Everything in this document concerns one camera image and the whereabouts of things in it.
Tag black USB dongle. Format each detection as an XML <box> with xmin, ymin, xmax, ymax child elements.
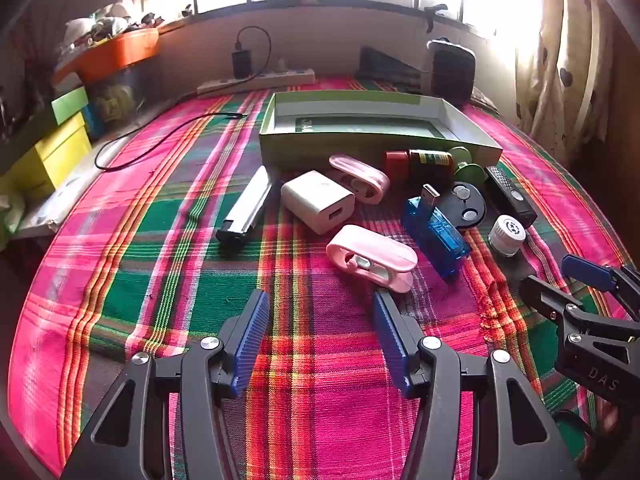
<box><xmin>484</xmin><ymin>165</ymin><xmax>538</xmax><ymax>228</ymax></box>

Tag white plastic packet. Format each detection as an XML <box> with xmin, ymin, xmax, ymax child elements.
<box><xmin>20</xmin><ymin>175</ymin><xmax>88</xmax><ymax>233</ymax></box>

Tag grey fan heater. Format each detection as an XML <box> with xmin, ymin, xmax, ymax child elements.
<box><xmin>425</xmin><ymin>37</ymin><xmax>477</xmax><ymax>106</ymax></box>

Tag brown bottle with red cap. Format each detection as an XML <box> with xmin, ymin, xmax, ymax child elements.
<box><xmin>385</xmin><ymin>149</ymin><xmax>456</xmax><ymax>183</ymax></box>

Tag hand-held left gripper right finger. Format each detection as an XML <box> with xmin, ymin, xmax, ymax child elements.
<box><xmin>372</xmin><ymin>290</ymin><xmax>583</xmax><ymax>480</ymax></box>

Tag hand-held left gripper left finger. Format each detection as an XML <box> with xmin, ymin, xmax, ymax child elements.
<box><xmin>60</xmin><ymin>289</ymin><xmax>271</xmax><ymax>480</ymax></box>

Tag blue box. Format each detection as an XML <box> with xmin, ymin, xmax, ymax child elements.
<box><xmin>80</xmin><ymin>102</ymin><xmax>108</xmax><ymax>138</ymax></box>

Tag black adapter cable loop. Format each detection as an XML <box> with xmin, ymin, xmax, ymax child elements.
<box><xmin>236</xmin><ymin>26</ymin><xmax>272</xmax><ymax>81</ymax></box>

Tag patterned curtain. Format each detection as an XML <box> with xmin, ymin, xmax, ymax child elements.
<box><xmin>515</xmin><ymin>0</ymin><xmax>621</xmax><ymax>161</ymax></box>

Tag white USB charger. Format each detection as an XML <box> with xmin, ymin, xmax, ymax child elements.
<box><xmin>281</xmin><ymin>170</ymin><xmax>356</xmax><ymax>235</ymax></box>

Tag light green crumpled bag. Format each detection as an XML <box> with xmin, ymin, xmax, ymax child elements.
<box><xmin>0</xmin><ymin>180</ymin><xmax>26</xmax><ymax>241</ymax></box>

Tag yellow box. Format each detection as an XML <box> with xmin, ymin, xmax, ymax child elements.
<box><xmin>32</xmin><ymin>112</ymin><xmax>93</xmax><ymax>186</ymax></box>

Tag black window hook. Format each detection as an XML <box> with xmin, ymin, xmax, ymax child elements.
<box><xmin>424</xmin><ymin>4</ymin><xmax>448</xmax><ymax>36</ymax></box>

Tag pink cable winder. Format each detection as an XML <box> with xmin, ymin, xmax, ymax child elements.
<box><xmin>326</xmin><ymin>225</ymin><xmax>418</xmax><ymax>293</ymax></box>
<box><xmin>328</xmin><ymin>154</ymin><xmax>391</xmax><ymax>206</ymax></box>

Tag blue USB tester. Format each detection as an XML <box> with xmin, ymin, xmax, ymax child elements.
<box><xmin>402</xmin><ymin>184</ymin><xmax>472</xmax><ymax>277</ymax></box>

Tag white power strip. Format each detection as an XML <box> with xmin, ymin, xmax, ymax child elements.
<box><xmin>196</xmin><ymin>69</ymin><xmax>317</xmax><ymax>96</ymax></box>

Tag pile of wrappers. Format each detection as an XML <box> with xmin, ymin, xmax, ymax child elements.
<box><xmin>60</xmin><ymin>2</ymin><xmax>166</xmax><ymax>56</ymax></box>

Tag orange tray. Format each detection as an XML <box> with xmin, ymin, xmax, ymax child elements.
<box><xmin>52</xmin><ymin>27</ymin><xmax>160</xmax><ymax>85</ymax></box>

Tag long black cable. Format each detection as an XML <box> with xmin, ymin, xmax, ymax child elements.
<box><xmin>95</xmin><ymin>111</ymin><xmax>248</xmax><ymax>171</ymax></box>

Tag silver and black lighter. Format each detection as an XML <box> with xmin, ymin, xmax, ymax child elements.
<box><xmin>216</xmin><ymin>165</ymin><xmax>273</xmax><ymax>247</ymax></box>

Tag black round disc holder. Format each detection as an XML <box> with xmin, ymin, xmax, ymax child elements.
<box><xmin>442</xmin><ymin>181</ymin><xmax>487</xmax><ymax>231</ymax></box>

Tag green cardboard box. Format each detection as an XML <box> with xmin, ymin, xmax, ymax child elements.
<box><xmin>258</xmin><ymin>91</ymin><xmax>504</xmax><ymax>171</ymax></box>

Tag pink green plaid blanket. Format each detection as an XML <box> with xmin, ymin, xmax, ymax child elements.
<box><xmin>7</xmin><ymin>77</ymin><xmax>633</xmax><ymax>480</ymax></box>

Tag black power adapter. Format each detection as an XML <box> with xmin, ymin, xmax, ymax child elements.
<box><xmin>231</xmin><ymin>49</ymin><xmax>255</xmax><ymax>79</ymax></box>

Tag grey folded cloth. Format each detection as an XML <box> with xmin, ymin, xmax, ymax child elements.
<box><xmin>470</xmin><ymin>87</ymin><xmax>501</xmax><ymax>116</ymax></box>

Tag green box lid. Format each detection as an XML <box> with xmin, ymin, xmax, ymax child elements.
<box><xmin>51</xmin><ymin>86</ymin><xmax>90</xmax><ymax>125</ymax></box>

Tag white round lid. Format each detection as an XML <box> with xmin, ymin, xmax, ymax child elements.
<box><xmin>487</xmin><ymin>215</ymin><xmax>527</xmax><ymax>257</ymax></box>

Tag green spool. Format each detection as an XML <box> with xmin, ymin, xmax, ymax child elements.
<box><xmin>447</xmin><ymin>146</ymin><xmax>488</xmax><ymax>186</ymax></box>

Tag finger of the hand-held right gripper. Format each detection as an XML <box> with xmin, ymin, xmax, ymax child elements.
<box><xmin>561</xmin><ymin>254</ymin><xmax>640</xmax><ymax>322</ymax></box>
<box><xmin>519</xmin><ymin>275</ymin><xmax>640</xmax><ymax>346</ymax></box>

